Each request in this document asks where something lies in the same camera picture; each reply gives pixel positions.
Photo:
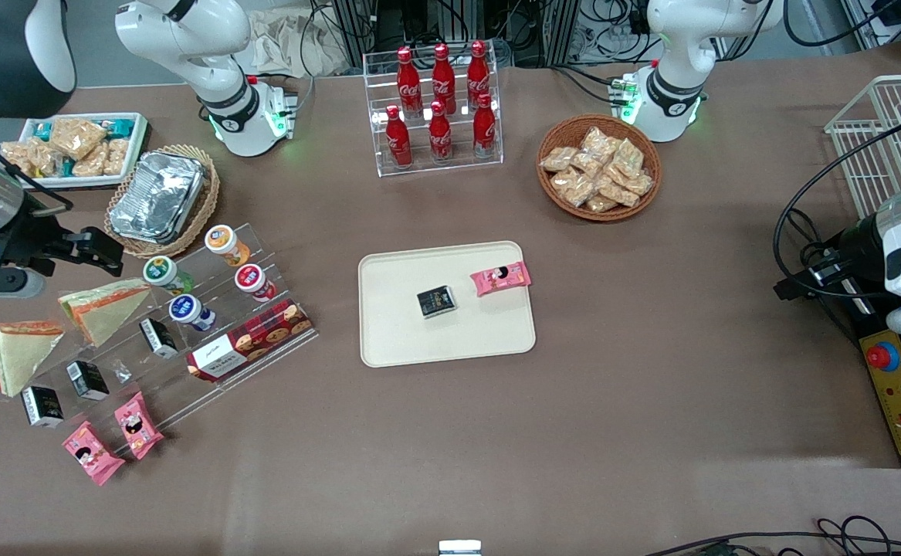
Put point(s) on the small black snack box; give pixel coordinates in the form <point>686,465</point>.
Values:
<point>160,338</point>
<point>42,406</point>
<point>436,301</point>
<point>87,379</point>

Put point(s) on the pink snack packet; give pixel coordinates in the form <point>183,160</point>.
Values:
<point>501,278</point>
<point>91,453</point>
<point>139,425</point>

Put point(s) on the white rectangular dish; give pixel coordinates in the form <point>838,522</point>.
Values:
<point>140,135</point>

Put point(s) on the orange lid cup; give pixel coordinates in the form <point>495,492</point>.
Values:
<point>226,243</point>

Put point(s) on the blue lid cup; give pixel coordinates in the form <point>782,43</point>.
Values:
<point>186,310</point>

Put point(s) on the triangle sandwich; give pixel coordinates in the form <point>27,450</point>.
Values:
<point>18,359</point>
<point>103,309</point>

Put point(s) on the oval wicker basket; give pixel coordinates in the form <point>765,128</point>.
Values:
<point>207,201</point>

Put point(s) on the red plaid cookie box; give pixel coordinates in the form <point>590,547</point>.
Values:
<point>253,340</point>

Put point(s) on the foil food container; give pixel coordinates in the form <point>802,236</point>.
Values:
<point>157,197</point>

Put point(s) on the red cola bottle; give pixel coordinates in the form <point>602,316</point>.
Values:
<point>478,69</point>
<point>443,73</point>
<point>398,143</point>
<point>440,137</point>
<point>485,131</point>
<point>408,77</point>

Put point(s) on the large puffed rice snack pack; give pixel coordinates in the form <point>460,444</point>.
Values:
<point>76,137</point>

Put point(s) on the teal snack packet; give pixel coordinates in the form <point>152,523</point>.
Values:
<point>120,127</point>
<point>41,130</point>

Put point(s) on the small silver device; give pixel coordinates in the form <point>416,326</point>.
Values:
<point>459,548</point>

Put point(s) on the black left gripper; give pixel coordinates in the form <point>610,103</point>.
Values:
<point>856,242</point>

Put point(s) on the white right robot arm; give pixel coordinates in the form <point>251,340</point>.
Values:
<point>187,38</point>

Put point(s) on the beige plastic tray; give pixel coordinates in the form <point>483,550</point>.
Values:
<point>419,332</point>

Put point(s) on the red lid cup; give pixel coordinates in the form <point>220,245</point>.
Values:
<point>252,279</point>

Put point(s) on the clear acrylic bottle rack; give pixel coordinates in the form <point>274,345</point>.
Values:
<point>435,166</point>

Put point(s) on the beige crumpled cloth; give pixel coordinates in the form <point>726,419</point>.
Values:
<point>288,42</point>

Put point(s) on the clear puffed rice snack pack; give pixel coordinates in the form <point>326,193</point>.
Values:
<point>91,164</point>
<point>116,156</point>
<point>620,191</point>
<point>638,183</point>
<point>571,187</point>
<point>16,160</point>
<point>558,159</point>
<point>601,203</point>
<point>598,143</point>
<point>629,156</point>
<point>47,159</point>

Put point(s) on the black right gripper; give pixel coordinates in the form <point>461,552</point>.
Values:
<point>24,235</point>

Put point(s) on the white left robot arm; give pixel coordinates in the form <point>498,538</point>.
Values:
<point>674,46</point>

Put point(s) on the clear acrylic tiered stand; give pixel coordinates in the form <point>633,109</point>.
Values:
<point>265,255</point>

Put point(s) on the round wicker basket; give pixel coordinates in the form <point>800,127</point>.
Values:
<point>554,131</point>

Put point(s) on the green lid cup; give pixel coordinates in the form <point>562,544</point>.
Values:
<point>160,272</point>

